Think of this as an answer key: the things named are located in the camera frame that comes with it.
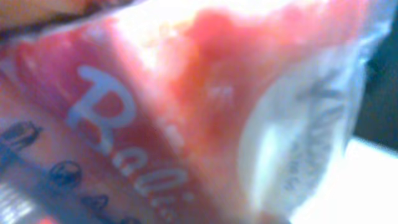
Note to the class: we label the Kleenex tissue multipack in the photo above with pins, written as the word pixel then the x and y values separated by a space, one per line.
pixel 185 111

